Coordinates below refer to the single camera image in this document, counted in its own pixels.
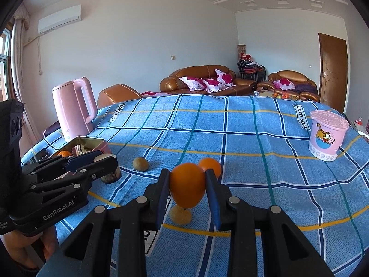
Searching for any pink tin box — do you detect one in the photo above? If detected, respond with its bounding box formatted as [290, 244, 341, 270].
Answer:
[46, 136, 111, 162]

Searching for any floral pillow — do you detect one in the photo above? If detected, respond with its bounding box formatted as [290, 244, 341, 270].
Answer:
[179, 76, 208, 91]
[272, 78, 296, 90]
[202, 78, 229, 93]
[215, 69, 234, 87]

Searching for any brown leather armchair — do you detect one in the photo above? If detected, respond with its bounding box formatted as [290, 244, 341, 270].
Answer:
[97, 84, 144, 108]
[256, 70, 320, 102]

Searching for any brown leather sofa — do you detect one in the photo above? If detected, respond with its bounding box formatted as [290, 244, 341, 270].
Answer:
[159, 65, 258, 96]

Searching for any brown kiwi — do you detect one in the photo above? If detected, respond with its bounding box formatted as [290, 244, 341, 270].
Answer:
[133, 157, 149, 172]

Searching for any pink electric kettle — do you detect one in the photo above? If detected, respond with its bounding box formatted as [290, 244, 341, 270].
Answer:
[52, 77, 98, 142]

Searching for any blue plaid tablecloth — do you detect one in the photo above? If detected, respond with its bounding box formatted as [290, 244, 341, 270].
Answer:
[20, 95, 369, 277]

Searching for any window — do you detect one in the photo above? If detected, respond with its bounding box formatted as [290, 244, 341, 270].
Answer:
[0, 29, 13, 101]

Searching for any tan round fruit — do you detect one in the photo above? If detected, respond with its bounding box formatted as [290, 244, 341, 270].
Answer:
[169, 206, 193, 225]

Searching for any purple blanket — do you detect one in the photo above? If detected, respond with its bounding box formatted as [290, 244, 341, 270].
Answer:
[294, 83, 318, 94]

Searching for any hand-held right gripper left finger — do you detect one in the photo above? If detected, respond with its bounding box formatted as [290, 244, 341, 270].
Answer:
[52, 169, 170, 277]

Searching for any white air conditioner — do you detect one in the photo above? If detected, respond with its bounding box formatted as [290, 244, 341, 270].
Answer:
[37, 4, 82, 35]

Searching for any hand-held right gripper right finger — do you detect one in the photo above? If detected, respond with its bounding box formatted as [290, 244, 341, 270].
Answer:
[204, 169, 335, 277]

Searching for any wooden coffee table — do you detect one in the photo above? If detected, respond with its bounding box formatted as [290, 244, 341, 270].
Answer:
[254, 90, 300, 100]

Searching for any stack of dark chairs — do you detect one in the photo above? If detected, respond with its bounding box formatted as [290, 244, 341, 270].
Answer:
[237, 60, 266, 83]

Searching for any person's left hand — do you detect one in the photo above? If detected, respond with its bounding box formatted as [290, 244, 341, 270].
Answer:
[0, 225, 60, 269]

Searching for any beige curtain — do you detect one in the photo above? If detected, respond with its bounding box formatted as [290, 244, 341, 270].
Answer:
[12, 6, 41, 145]

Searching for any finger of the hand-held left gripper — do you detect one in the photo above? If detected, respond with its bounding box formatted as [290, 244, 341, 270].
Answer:
[21, 149, 104, 179]
[27, 156, 119, 206]

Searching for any pink cartoon cup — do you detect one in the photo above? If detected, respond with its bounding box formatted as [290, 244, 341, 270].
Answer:
[308, 110, 350, 161]

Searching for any wooden door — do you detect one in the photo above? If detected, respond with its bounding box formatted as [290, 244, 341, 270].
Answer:
[318, 33, 348, 114]

